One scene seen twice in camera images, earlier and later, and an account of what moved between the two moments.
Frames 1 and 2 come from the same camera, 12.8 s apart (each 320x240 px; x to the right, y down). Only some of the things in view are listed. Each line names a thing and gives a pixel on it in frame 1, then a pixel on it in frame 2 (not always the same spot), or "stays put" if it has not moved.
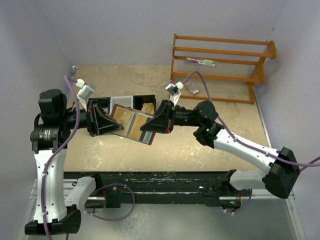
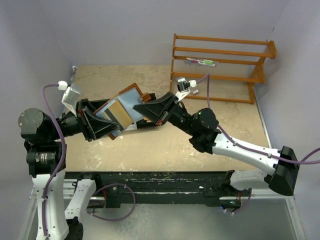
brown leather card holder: x=131 y=120 → x=120 y=110
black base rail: x=123 y=188 stays put
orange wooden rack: x=260 y=75 stays put
